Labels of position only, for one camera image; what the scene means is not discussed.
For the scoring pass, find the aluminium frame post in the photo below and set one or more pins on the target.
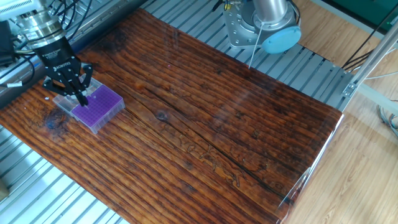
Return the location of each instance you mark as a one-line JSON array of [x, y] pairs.
[[376, 54]]

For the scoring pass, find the purple pipette tip holder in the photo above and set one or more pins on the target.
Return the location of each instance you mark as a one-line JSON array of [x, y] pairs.
[[102, 109]]

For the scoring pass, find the silver grey UR5 robot arm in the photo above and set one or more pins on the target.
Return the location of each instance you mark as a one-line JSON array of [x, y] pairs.
[[40, 28]]

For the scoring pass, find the yellow plastic clamp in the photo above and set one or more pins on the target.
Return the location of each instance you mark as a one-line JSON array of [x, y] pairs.
[[228, 4]]

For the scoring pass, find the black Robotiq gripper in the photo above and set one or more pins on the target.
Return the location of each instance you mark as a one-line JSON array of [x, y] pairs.
[[57, 56]]

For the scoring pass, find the clear plastic box lid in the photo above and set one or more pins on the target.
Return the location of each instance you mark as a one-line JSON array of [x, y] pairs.
[[63, 104]]

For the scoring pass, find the black power adapter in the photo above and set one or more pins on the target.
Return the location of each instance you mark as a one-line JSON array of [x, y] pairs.
[[5, 40]]

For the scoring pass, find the silver robot mount plate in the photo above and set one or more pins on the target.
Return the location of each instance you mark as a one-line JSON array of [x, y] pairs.
[[236, 34]]

